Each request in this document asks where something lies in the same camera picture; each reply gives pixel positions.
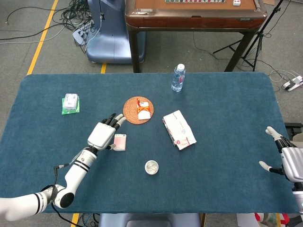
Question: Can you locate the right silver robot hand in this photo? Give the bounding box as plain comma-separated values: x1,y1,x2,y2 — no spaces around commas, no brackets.
258,126,303,183

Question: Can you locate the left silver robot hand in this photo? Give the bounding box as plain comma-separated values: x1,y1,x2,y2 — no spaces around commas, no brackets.
87,113,127,151

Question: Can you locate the small white pink box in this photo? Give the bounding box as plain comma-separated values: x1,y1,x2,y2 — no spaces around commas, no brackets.
113,133,127,152

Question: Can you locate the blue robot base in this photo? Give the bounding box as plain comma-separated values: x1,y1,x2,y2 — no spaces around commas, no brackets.
86,0,146,64

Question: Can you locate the round white tin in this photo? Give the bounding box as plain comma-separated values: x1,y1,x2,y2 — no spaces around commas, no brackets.
144,160,160,175

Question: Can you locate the large white tissue package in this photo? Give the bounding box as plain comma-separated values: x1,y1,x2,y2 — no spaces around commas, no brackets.
162,110,197,151

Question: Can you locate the orange woven coaster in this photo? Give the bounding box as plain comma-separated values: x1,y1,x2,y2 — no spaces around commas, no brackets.
123,96,155,124

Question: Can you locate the green wipes packet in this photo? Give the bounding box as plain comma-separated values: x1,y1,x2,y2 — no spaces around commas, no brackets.
61,95,80,115

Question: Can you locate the white packet with orange ribbon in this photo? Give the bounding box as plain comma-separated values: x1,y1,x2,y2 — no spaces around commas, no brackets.
136,97,152,121

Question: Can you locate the blue table cloth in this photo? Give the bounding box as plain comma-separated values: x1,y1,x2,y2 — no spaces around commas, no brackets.
0,72,299,214

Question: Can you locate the clear plastic water bottle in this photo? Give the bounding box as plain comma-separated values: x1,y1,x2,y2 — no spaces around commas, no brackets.
171,63,186,93

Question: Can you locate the blue robot chassis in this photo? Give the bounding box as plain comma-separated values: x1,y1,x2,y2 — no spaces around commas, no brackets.
98,213,202,227

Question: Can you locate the white power strip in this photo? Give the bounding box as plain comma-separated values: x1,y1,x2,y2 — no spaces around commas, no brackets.
72,20,95,45

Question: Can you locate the black tripod stand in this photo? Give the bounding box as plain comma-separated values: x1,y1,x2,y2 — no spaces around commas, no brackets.
213,0,285,72

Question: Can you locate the brown mahjong table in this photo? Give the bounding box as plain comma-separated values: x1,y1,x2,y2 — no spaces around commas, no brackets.
125,0,268,73

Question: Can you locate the row of mahjong tiles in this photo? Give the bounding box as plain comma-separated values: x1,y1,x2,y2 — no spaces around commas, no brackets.
165,0,226,4

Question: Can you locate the black cable bundle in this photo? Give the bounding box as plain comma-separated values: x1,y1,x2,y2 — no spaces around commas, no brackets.
60,0,101,31

